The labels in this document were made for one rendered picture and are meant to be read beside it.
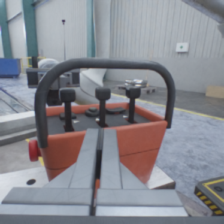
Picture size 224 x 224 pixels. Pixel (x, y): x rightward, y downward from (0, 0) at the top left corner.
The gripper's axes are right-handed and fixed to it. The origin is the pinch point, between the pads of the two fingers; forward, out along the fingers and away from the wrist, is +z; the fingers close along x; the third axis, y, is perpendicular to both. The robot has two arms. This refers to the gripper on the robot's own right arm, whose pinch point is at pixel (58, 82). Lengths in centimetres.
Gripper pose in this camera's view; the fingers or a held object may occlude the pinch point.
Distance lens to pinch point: 37.2
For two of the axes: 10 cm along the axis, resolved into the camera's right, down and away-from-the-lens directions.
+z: 3.9, 2.8, -8.8
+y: 0.4, -9.6, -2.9
